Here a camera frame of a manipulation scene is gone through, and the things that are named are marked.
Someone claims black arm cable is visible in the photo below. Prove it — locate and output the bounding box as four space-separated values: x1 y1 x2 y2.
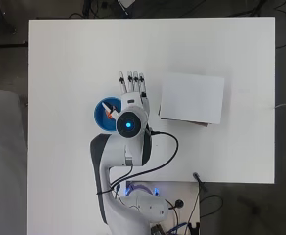
96 129 180 196

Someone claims white flat box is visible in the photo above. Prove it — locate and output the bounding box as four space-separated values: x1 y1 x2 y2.
159 72 225 125

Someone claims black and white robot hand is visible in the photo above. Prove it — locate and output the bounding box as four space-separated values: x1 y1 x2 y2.
101 70 151 121

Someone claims black stick on table edge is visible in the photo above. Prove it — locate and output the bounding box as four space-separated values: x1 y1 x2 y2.
192 172 208 194

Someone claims black looped floor cable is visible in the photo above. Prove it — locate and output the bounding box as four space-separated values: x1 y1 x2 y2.
200 194 224 219

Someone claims blue round tub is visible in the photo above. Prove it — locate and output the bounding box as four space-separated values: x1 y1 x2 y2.
93 96 123 133

